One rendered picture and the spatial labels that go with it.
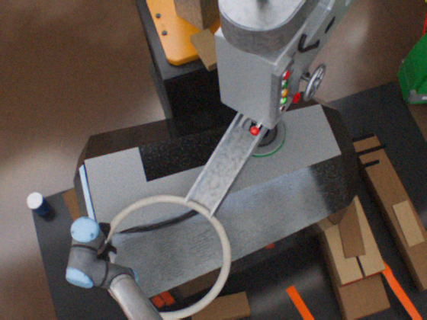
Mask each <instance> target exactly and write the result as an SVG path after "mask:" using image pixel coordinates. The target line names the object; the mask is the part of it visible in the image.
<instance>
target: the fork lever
mask: <svg viewBox="0 0 427 320"><path fill-rule="evenodd" d="M243 116H244V114H241V113H239V112H238V113H237V115H236V116H235V118H234V120H233V122H232V123H231V124H230V126H229V129H228V130H227V131H226V133H225V135H224V137H223V138H222V140H220V142H219V143H218V145H217V147H216V149H215V151H214V152H213V154H212V156H211V157H210V159H209V161H208V162H207V165H206V166H205V168H204V170H202V172H201V173H200V175H199V176H198V178H197V180H196V182H195V183H194V186H193V187H192V188H191V190H190V192H189V193H188V195H187V196H186V198H185V200H184V202H185V203H188V201H189V200H190V199H192V200H195V202H197V203H199V204H200V205H203V206H205V207H206V208H207V209H209V211H210V214H209V215H208V217H209V218H211V217H212V216H213V215H216V213H217V211H218V209H219V208H220V207H221V206H222V205H223V203H224V201H225V199H226V197H227V195H228V194H229V192H230V191H231V189H232V188H233V185H234V184H235V183H236V180H237V178H238V177H239V176H240V175H241V174H242V171H243V170H244V168H245V166H246V165H247V163H248V161H249V159H250V158H251V156H252V154H253V153H254V151H255V150H256V148H257V146H258V144H259V142H260V141H262V139H263V137H264V135H265V134H266V132H267V131H268V128H266V127H262V128H261V130H260V131H259V133H258V135H257V136H253V135H252V134H251V133H250V132H249V131H247V130H244V129H243V128H242V127H239V126H238V123H239V121H240V120H241V119H242V118H243Z"/></svg>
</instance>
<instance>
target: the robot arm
mask: <svg viewBox="0 0 427 320"><path fill-rule="evenodd" d="M70 231H71V233H72V237H73V240H72V245H71V248H70V256H69V262H68V264H67V266H68V267H67V268H66V279H67V280H68V281H69V282H70V283H71V284H73V285H75V286H81V287H84V288H89V287H93V286H98V287H102V288H105V289H109V290H110V291H111V293H112V295H113V296H114V297H115V299H116V300H117V302H118V304H120V307H121V308H122V309H123V310H124V312H125V314H126V316H127V317H128V319H129V320H164V319H163V317H162V316H161V315H160V314H159V313H158V311H157V310H156V308H155V306H154V305H153V304H152V303H151V301H150V300H149V299H148V297H147V296H145V294H144V293H143V291H142V290H141V289H140V287H139V286H138V276H137V272H136V271H135V270H134V269H133V268H131V267H128V266H122V265H119V264H115V263H114V262H115V258H116V257H117V249H116V248H115V247H114V246H113V245H111V244H110V243H108V242H107V239H108V236H109V233H110V231H111V227H110V223H106V222H100V223H99V224H97V223H96V221H94V220H93V218H91V217H87V216H83V217H80V218H78V219H77V220H76V221H75V222H74V223H73V224H72V226H71V230H70ZM110 259H111V262H110Z"/></svg>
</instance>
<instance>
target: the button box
mask: <svg viewBox="0 0 427 320"><path fill-rule="evenodd" d="M291 66H292V58H290V57H289V56H288V57H287V58H286V60H285V61H284V62H283V63H282V64H281V65H280V67H279V68H278V69H277V70H273V71H272V73H271V90H270V101H271V103H270V114H269V118H270V119H271V120H273V121H276V120H277V119H278V118H279V117H280V115H281V113H282V112H283V111H282V112H281V113H280V109H281V107H282V106H283V104H282V105H281V101H282V99H283V98H284V97H281V95H282V93H283V91H284V89H282V87H283V83H284V81H285V80H284V81H282V78H283V76H284V73H285V72H286V71H287V70H289V76H288V78H287V80H288V82H289V84H288V86H287V90H288V92H287V94H286V96H287V98H286V101H285V102H284V104H286V105H285V107H286V106H287V101H288V95H289V89H290V83H291V82H290V76H291ZM284 109H285V108H284Z"/></svg>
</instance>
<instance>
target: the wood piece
mask: <svg viewBox="0 0 427 320"><path fill-rule="evenodd" d="M189 38H190V43H191V45H192V46H193V47H194V48H195V50H196V51H197V54H198V55H199V57H200V58H201V60H202V62H203V63H204V65H205V66H206V68H207V70H208V72H211V71H213V70H215V69H217V56H216V48H215V40H214V36H213V34H212V33H211V32H210V30H209V28H206V29H204V30H202V31H200V32H197V33H196V34H193V35H191V36H190V37H189Z"/></svg>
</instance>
